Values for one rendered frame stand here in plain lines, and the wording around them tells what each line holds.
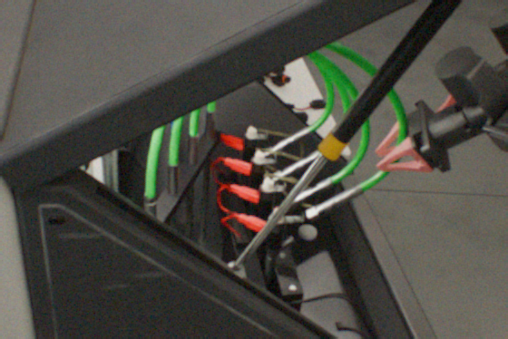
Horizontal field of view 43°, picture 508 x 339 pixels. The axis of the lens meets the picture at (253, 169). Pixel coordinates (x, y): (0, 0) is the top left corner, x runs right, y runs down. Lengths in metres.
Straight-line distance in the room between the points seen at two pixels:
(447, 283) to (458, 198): 0.58
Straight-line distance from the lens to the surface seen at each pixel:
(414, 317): 1.14
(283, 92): 1.62
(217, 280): 0.59
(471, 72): 0.88
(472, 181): 3.27
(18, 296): 0.59
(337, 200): 1.01
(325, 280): 1.32
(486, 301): 2.66
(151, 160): 0.91
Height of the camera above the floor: 1.76
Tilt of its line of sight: 36 degrees down
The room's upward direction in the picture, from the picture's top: 7 degrees clockwise
